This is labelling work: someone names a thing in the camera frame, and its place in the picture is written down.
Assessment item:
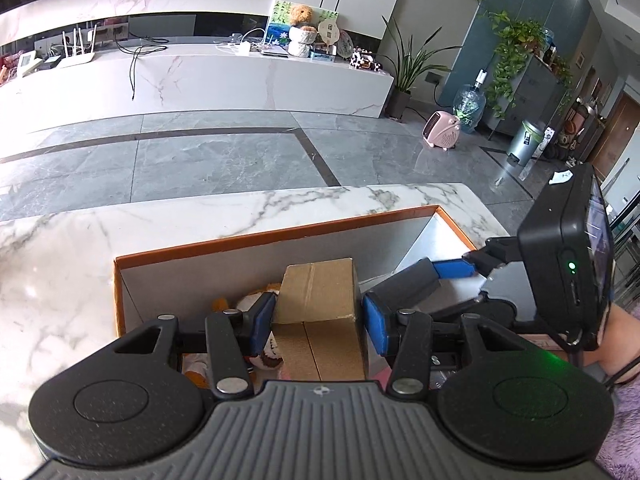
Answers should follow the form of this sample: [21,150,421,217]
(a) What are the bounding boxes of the brown wooden door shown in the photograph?
[599,94,640,182]

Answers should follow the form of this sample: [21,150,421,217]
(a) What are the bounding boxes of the pink space heater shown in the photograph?
[421,111,462,151]

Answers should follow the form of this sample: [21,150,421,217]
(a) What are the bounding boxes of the blue water jug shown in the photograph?
[451,67,488,134]

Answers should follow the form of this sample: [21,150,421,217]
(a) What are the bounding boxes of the dark grey case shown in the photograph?
[367,258,442,312]

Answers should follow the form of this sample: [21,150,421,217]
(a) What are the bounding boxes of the round paper fan ornament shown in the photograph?
[318,20,342,47]

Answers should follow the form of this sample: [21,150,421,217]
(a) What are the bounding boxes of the long leaf potted plant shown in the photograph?
[379,15,463,119]

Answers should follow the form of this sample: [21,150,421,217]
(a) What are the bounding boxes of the small brown cardboard box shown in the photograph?
[270,258,370,382]

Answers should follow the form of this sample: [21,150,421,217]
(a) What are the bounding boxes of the silver pedal trash can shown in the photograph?
[506,120,546,167]

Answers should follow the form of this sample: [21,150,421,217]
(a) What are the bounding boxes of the grey metal cabinet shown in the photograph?
[492,55,573,137]

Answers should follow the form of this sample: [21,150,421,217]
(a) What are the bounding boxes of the black cable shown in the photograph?
[559,330,640,392]

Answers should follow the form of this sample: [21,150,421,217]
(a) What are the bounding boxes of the pink soft item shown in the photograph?
[367,360,397,387]

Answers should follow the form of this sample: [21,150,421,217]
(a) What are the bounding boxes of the green ivy plant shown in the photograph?
[486,9,575,122]

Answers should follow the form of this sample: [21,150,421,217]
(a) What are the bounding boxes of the green floral painting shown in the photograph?
[266,0,340,47]

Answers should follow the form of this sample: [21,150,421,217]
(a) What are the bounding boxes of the orange cardboard storage box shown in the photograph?
[114,204,481,366]

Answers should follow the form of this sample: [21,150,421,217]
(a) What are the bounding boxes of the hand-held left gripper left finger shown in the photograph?
[114,292,277,395]

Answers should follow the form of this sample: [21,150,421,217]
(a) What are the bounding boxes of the brown plush bear toy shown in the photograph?
[184,284,283,388]

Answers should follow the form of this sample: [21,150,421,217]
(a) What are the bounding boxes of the small tan plush bear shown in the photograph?
[290,4,317,29]

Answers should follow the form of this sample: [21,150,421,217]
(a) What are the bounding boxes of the purple fuzzy clothing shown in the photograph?
[595,375,640,480]

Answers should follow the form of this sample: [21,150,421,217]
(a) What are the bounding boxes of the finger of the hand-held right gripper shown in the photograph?
[430,294,517,333]
[432,236,523,281]

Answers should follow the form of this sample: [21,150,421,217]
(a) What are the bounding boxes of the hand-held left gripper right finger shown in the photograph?
[362,292,538,396]

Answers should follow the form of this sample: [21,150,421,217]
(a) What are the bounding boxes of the person's right forearm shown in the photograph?
[597,305,640,386]

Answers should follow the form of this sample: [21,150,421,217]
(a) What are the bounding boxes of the cow figurine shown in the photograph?
[350,48,382,72]

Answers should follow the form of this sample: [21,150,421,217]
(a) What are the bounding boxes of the white router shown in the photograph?
[58,27,97,69]

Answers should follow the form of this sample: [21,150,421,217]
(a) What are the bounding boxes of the white marble tv cabinet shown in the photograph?
[0,41,396,136]

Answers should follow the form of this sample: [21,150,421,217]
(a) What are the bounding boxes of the black power cord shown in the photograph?
[117,35,170,102]

